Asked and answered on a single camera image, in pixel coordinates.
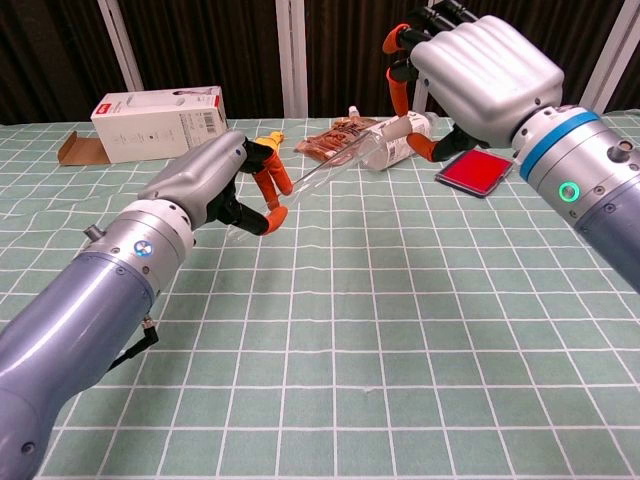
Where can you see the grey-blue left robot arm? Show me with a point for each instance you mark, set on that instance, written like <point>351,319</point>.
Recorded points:
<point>90,310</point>

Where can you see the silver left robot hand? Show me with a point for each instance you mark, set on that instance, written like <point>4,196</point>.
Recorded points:
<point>200,172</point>

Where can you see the clear glass test tube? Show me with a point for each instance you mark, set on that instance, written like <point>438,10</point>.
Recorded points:
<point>325,170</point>

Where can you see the green checked tablecloth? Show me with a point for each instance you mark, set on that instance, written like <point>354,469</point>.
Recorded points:
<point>350,310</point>

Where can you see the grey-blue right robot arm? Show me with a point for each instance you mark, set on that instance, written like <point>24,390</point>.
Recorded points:
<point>585,170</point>

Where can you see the yellow rubber chicken toy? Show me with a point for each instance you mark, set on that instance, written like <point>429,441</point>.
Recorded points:
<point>274,139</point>

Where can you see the white partition post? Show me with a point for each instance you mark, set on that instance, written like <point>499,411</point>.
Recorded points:
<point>120,42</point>
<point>291,55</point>
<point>420,100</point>
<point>610,50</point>

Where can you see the red ink pad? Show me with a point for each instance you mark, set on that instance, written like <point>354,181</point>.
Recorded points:
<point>475,172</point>

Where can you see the clear plastic bottle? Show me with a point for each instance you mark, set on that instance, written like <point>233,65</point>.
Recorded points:
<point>390,152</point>

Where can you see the brown snack pouch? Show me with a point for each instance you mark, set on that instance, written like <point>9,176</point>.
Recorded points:
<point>325,142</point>

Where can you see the white cardboard product box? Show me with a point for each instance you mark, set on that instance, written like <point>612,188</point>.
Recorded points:
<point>150,127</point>

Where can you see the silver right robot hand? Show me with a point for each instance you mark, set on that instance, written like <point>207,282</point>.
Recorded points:
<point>490,75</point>

